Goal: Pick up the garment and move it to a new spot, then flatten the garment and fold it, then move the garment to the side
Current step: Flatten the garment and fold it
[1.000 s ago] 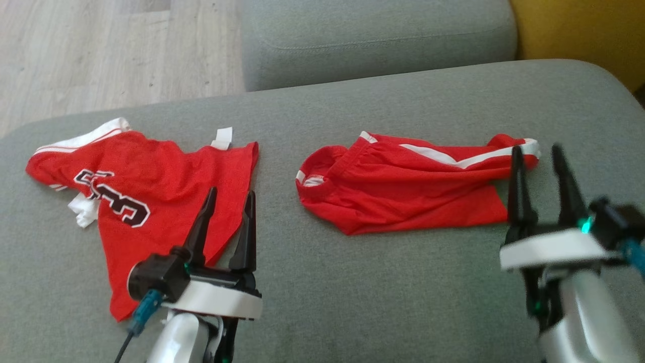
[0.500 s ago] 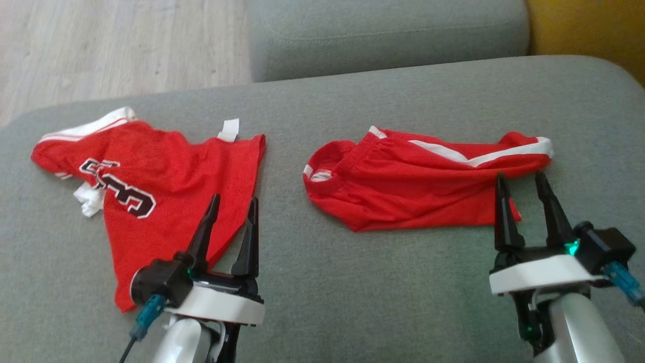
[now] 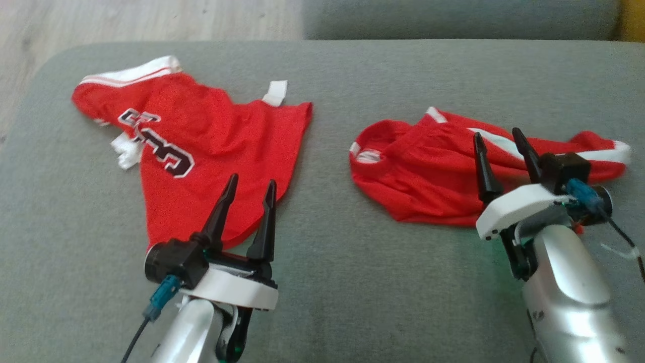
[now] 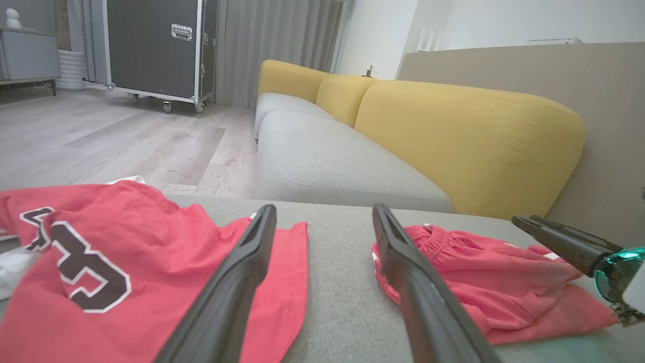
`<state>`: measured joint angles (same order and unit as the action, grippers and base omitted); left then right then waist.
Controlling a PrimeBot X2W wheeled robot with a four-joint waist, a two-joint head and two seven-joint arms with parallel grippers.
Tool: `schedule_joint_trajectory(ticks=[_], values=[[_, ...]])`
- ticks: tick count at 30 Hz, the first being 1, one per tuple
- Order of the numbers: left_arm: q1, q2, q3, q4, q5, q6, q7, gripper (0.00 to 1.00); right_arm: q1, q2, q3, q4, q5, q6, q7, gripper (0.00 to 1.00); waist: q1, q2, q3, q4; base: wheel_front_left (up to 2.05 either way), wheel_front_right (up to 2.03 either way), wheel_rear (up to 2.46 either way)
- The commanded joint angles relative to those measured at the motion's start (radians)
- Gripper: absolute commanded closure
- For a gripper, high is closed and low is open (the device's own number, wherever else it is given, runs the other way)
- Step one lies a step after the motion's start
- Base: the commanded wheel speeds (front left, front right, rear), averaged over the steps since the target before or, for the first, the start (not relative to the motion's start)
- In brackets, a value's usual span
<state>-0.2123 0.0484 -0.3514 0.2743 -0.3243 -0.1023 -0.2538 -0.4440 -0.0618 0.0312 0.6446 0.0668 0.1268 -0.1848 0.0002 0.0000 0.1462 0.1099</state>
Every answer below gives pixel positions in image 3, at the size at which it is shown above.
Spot red basketball jersey number 23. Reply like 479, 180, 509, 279
72, 55, 313, 253

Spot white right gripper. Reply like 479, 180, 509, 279
473, 128, 575, 240

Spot yellow cushion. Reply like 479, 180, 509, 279
619, 0, 645, 42

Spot red shorts with white trim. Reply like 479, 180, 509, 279
349, 106, 631, 227

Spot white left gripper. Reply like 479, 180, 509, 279
179, 174, 279, 311

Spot grey fabric sofa seat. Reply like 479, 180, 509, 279
0, 39, 645, 363

